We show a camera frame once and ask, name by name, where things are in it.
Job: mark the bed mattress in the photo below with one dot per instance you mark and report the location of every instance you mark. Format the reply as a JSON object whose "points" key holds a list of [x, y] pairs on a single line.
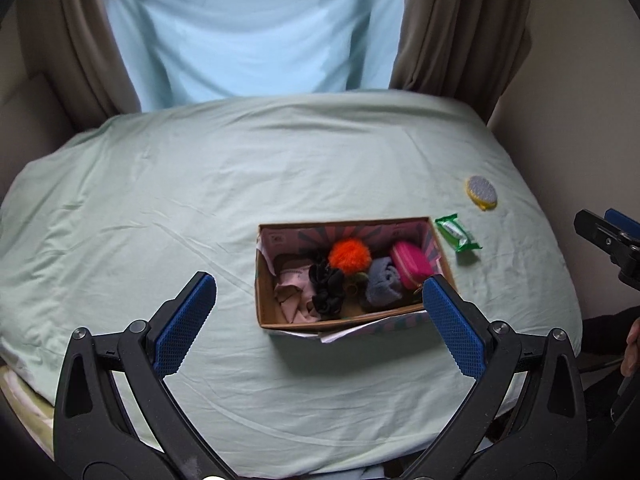
{"points": [[22, 405]]}

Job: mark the orange fluffy pom-pom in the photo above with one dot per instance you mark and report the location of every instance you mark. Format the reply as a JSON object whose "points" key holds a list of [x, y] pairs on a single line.
{"points": [[349, 256]]}

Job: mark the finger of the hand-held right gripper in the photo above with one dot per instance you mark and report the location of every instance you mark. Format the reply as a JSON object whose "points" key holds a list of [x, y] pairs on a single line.
{"points": [[622, 221], [597, 234]]}

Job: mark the person's dark clothing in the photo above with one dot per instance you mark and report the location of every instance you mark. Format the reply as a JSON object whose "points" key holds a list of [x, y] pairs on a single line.
{"points": [[600, 335]]}

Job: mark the black scrunchie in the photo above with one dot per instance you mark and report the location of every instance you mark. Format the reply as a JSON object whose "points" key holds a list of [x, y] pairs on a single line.
{"points": [[322, 275]]}

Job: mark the yellow grey foot scrubber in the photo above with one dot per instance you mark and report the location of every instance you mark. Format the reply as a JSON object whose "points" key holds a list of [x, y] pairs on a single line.
{"points": [[481, 190]]}

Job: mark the light blue hanging sheet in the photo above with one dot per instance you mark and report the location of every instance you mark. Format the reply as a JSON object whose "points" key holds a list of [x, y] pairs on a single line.
{"points": [[250, 25]]}

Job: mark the green tissue packet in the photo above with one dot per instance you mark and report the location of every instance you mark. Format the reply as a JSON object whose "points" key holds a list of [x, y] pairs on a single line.
{"points": [[457, 234]]}

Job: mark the grey blue sock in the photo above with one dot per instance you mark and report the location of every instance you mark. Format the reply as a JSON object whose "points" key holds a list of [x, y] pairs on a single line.
{"points": [[382, 282]]}

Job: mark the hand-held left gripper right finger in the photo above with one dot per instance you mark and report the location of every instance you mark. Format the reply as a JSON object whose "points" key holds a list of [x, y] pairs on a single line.
{"points": [[455, 330]]}

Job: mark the person's right hand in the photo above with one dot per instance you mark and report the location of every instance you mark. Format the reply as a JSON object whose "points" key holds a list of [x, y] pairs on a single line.
{"points": [[632, 347]]}

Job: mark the magenta zip pouch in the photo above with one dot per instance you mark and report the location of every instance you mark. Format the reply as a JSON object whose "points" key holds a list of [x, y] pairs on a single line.
{"points": [[410, 262]]}

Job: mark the pink cloth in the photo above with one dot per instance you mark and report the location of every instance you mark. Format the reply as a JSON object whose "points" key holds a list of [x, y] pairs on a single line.
{"points": [[295, 295]]}

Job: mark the dark patterned scrunchie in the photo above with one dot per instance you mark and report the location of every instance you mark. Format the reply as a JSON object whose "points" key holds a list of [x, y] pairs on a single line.
{"points": [[327, 305]]}

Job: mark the cardboard box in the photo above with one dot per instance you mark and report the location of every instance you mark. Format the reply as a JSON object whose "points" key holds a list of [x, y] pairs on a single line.
{"points": [[300, 240]]}

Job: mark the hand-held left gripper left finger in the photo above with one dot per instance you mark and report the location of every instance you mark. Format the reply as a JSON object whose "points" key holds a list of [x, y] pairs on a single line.
{"points": [[185, 330]]}

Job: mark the brown curtain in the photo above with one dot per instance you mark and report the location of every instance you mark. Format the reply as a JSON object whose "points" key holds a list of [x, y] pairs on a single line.
{"points": [[75, 35], [460, 35]]}

